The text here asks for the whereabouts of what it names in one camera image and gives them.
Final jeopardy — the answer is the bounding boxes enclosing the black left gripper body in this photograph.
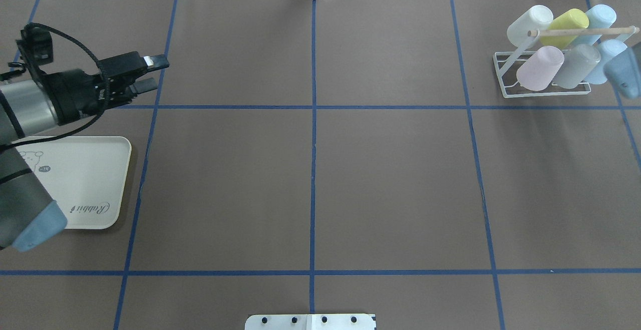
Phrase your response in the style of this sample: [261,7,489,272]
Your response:
[45,69,110,125]

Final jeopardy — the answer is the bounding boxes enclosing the white cream cup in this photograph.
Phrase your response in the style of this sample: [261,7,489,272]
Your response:
[506,5,554,47]

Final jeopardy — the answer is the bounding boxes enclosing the pink cup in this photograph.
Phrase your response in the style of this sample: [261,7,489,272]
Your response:
[516,46,564,91]

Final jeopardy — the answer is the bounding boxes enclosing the yellow cup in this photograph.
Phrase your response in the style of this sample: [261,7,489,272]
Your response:
[540,9,590,50]

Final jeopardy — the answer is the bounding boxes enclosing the grey cup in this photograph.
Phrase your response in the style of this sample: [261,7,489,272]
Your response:
[552,44,601,90]

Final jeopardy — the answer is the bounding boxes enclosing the light blue cup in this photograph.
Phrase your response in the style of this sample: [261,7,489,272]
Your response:
[584,39,627,85]

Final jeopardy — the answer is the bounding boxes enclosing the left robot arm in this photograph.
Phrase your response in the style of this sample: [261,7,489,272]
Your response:
[2,49,169,252]

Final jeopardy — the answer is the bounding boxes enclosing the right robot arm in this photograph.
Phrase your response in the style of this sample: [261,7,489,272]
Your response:
[604,43,640,99]

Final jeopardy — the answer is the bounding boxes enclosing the cream plastic tray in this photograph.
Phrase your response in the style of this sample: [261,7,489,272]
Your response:
[16,136,132,230]

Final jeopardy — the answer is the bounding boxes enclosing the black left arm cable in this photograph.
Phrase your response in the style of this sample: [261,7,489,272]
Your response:
[0,24,113,153]

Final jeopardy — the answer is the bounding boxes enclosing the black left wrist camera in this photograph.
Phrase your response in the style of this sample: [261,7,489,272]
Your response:
[16,24,54,76]

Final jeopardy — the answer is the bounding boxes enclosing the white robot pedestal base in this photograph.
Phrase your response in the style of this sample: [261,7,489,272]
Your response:
[244,313,377,329]

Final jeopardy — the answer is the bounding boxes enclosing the white wire cup rack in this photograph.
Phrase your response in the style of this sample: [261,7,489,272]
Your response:
[492,26,639,99]

